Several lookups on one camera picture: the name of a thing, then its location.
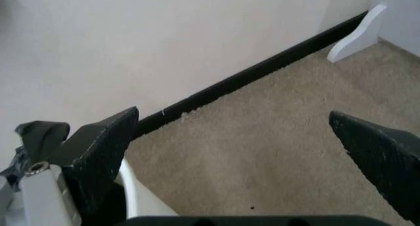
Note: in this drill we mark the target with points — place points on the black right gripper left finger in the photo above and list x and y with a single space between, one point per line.
95 147

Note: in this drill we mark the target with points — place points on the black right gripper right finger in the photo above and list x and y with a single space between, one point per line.
380 157

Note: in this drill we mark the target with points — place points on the white curved furniture panel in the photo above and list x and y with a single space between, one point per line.
357 36

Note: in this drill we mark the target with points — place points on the black baseboard strip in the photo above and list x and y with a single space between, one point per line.
249 71

